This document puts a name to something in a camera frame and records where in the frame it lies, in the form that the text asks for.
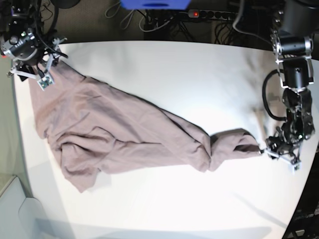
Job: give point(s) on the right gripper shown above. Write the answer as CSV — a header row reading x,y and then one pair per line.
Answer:
x,y
32,57

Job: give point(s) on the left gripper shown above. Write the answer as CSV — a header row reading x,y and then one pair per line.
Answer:
x,y
279,148

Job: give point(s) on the mauve t-shirt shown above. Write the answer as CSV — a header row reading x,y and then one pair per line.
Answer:
x,y
92,127

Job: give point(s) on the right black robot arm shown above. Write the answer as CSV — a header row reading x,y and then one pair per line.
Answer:
x,y
23,18

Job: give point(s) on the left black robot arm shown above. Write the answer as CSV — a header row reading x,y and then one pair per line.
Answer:
x,y
291,37

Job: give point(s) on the blue box overhead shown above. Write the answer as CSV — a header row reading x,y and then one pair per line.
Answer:
x,y
155,4

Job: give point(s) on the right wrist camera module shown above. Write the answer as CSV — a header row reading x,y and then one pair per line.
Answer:
x,y
45,82

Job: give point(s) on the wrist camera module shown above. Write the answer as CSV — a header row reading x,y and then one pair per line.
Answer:
x,y
295,166
45,82

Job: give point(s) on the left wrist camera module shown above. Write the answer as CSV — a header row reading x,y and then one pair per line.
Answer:
x,y
295,166

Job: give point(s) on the white power strip red switch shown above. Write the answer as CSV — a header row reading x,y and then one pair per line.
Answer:
x,y
211,14

